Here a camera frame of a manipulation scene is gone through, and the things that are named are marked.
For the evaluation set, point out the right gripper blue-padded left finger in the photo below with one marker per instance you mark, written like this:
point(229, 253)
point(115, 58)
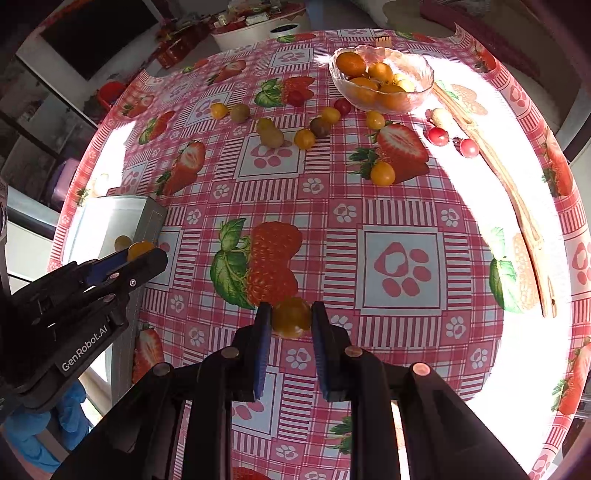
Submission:
point(233, 374)

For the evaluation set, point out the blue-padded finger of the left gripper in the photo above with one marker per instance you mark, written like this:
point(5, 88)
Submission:
point(119, 286)
point(94, 272)

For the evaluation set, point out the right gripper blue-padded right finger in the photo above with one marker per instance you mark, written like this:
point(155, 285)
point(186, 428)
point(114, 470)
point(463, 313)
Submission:
point(346, 372)

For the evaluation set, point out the yellow cherry tomato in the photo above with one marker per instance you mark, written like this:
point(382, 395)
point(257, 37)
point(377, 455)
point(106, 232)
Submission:
point(331, 115)
point(291, 318)
point(219, 110)

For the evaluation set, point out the green-brown kiwi berry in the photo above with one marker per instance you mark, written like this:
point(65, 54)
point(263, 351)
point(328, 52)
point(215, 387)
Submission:
point(272, 138)

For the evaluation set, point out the blue gloved hand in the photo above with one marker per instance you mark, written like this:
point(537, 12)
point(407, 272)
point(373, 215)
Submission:
point(21, 429)

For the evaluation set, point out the green fruit in tray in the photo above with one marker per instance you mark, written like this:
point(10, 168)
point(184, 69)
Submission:
point(122, 243)

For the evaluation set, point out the white square tray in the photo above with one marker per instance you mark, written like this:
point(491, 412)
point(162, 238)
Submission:
point(100, 221)

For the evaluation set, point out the red plastic stool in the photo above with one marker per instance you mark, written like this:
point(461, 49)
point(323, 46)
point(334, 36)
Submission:
point(108, 94)

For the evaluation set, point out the green-brown fruit far left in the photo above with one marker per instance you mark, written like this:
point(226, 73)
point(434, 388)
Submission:
point(239, 113)

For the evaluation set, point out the pink strawberry print tablecloth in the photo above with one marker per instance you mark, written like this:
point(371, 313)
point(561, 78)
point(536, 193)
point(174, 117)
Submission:
point(488, 284)

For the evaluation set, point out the orange tomato on strawberry print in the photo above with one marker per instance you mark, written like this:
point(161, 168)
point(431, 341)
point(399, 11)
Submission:
point(382, 174)

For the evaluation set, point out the yellow-green cherry tomato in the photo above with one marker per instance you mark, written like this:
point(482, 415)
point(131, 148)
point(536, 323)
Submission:
point(264, 124)

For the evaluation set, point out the orange cherry tomato centre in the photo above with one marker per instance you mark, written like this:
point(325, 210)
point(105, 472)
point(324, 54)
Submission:
point(304, 139)

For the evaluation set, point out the dark brown cherry tomato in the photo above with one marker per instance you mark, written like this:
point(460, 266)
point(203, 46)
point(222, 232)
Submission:
point(320, 127)

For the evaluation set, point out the dark red tomato on print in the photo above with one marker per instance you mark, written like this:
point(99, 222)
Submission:
point(295, 98)

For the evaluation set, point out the red cherry tomato right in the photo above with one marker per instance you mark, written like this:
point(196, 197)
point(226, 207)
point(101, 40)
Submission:
point(438, 136)

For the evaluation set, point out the yellow tomato right of bowl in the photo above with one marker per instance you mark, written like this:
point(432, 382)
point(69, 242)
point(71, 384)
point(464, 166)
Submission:
point(375, 120)

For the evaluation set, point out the pink-red cherry tomato far right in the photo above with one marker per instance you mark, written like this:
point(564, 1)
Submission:
point(468, 148)

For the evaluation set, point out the red cherry tomato near bowl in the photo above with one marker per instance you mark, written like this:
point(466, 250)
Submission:
point(343, 106)

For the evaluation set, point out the pale green fruit by bowl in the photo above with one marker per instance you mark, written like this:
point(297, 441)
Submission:
point(441, 118)

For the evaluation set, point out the white oval coffee table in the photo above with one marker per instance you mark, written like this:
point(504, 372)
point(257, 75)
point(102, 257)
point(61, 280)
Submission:
point(238, 33)

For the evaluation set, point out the clear glass fruit bowl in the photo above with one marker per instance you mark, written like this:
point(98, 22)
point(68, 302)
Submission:
point(394, 83)

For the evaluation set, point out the large orange kumquat in bowl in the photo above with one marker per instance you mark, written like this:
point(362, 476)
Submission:
point(351, 64)

